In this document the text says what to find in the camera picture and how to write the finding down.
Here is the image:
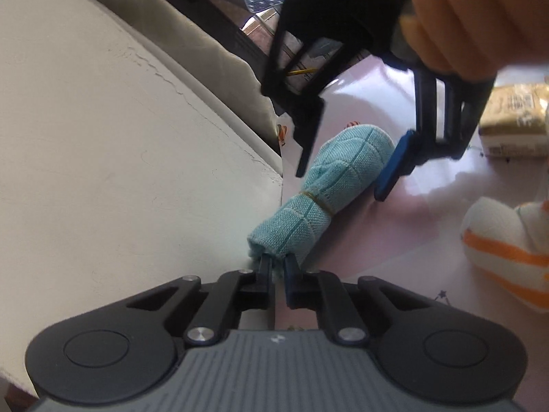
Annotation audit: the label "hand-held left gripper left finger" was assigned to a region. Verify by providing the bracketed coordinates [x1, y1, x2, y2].
[126, 254, 275, 347]

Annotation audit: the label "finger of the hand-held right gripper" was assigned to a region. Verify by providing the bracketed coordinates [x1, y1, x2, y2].
[373, 54, 499, 202]
[261, 29, 367, 178]

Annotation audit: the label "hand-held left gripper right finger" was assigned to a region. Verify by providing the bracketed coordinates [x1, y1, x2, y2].
[283, 253, 432, 347]

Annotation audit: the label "teal towel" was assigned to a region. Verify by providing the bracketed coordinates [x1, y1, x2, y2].
[246, 124, 396, 267]

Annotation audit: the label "gold tissue pack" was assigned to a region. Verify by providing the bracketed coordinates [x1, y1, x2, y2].
[477, 83, 549, 160]

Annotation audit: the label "pink plush doll orange stripes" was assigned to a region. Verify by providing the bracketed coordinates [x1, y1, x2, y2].
[460, 196, 549, 315]

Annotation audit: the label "person's right hand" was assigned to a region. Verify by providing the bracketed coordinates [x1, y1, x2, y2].
[398, 0, 549, 85]

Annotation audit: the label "blue star-patterned cloth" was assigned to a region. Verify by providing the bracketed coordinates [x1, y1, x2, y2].
[241, 0, 282, 12]

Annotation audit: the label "beige curtain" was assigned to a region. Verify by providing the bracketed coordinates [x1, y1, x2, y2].
[71, 0, 280, 149]

